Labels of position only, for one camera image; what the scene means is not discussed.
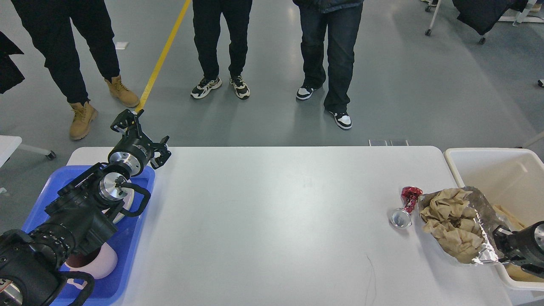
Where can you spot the person in tan boots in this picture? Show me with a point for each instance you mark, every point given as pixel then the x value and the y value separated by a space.
pixel 50 24

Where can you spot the blue plastic tray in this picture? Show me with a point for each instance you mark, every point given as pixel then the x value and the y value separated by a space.
pixel 125 241

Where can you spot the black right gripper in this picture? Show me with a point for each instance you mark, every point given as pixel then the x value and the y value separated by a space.
pixel 522 248

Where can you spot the foil tray with brown paper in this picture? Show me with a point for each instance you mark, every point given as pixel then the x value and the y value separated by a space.
pixel 462 222

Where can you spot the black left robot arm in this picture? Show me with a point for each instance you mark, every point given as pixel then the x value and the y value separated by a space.
pixel 80 220

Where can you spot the person in dark jeans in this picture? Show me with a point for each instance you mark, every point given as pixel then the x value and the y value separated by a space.
pixel 329 32

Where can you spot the brown paper bag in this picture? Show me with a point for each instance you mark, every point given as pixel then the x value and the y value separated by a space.
pixel 514 271

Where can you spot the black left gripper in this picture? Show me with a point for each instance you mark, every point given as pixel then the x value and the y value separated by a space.
pixel 134 149

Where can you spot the white side table left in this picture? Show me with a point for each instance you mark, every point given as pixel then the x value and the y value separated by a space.
pixel 8 145

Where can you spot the floor outlet plates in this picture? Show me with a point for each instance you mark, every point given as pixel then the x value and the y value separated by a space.
pixel 388 142

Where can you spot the white plastic bin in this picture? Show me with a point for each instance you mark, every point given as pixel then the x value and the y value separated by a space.
pixel 512 178

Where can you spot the pink plate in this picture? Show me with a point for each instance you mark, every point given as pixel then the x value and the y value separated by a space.
pixel 128 200

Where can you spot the pink mug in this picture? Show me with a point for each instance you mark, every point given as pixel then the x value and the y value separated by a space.
pixel 98 263

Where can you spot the white office chair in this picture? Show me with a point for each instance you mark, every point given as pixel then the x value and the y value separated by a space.
pixel 482 15

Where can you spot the crushed red soda can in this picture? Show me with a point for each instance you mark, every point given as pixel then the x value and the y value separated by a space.
pixel 401 218

